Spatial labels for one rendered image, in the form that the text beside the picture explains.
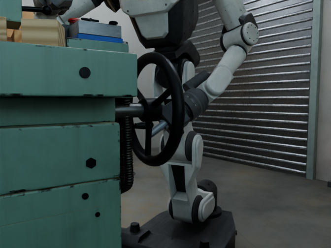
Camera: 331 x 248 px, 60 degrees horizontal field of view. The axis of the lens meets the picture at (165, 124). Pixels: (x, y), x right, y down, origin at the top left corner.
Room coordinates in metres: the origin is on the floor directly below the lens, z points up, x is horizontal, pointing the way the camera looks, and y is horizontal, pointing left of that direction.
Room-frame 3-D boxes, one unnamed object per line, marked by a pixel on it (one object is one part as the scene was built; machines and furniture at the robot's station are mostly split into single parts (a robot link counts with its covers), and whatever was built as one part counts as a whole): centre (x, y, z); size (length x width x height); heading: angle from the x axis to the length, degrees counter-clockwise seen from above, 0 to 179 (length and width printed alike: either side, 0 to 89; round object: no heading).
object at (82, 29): (0.68, 0.18, 0.99); 0.13 x 0.11 x 0.06; 32
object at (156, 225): (1.46, -0.12, 0.19); 0.64 x 0.52 x 0.33; 152
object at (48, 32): (0.38, 0.16, 0.92); 0.04 x 0.04 x 0.04; 8
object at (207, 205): (1.48, -0.14, 0.28); 0.21 x 0.20 x 0.13; 152
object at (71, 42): (0.67, 0.18, 0.91); 0.15 x 0.14 x 0.09; 32
